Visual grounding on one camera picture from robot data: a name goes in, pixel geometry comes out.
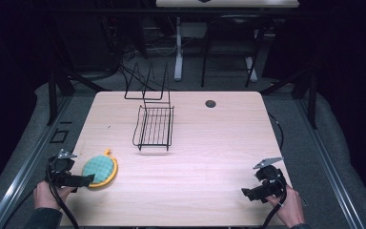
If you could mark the black frame stand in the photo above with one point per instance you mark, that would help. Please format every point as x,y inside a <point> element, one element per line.
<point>305,92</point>
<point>58,86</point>

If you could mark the black chair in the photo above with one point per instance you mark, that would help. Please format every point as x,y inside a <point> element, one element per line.
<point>232,38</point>

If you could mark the metal floor rail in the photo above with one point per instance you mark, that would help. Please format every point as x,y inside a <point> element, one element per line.
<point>329,168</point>
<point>22,178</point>

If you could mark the white background table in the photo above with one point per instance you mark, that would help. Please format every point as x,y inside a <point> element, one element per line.
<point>225,4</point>

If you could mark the dark round table grommet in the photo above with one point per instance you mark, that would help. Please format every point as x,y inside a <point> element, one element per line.
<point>210,103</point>

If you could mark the person's right hand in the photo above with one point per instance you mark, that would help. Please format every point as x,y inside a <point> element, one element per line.
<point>286,208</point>

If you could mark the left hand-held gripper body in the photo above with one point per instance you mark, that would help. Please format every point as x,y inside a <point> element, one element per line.
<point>59,167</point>

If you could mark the person's left hand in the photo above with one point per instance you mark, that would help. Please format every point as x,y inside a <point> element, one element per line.
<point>46,197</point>

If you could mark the green pot holder yellow rim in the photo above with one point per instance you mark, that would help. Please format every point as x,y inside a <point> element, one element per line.
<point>101,170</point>

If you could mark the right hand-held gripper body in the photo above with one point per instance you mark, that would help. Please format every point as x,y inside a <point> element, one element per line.
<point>270,179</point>

